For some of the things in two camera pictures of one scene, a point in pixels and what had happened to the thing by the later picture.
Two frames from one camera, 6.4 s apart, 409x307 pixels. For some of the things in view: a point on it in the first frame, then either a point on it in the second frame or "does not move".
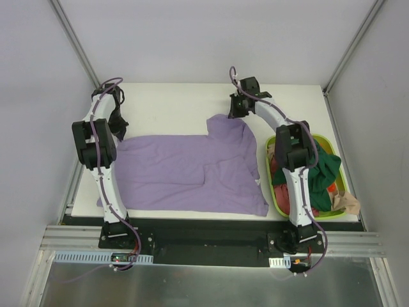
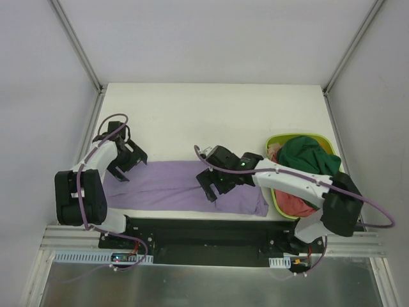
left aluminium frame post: (75, 43) does not move
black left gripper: (118, 125) → (128, 162)
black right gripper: (236, 107) → (211, 181)
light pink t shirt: (271, 150) does not move
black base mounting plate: (209, 242) does not move
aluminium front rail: (69, 238) does not move
